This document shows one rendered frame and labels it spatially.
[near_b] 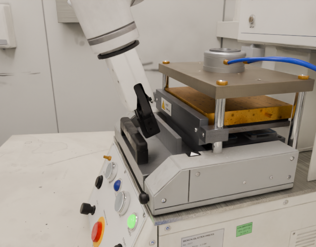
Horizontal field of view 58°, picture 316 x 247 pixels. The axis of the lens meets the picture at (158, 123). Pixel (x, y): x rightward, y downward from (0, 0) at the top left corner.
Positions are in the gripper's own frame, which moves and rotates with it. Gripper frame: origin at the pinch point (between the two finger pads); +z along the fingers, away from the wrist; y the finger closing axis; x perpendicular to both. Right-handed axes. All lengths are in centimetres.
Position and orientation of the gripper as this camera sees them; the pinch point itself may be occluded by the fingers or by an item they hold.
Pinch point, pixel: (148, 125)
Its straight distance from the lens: 54.7
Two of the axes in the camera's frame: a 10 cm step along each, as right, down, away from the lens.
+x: 8.9, -4.2, 1.6
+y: 3.1, 3.1, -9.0
